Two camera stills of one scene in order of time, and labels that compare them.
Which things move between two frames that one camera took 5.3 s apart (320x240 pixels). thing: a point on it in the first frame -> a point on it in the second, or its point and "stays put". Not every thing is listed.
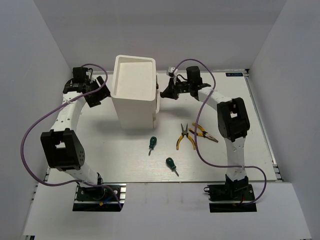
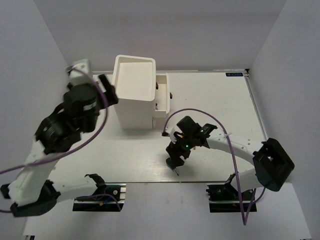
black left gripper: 102,93 -> 111,96
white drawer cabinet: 134,91 stays put
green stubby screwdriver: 171,163 stays put
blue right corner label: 234,74 stays put
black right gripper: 171,91 -> 175,152
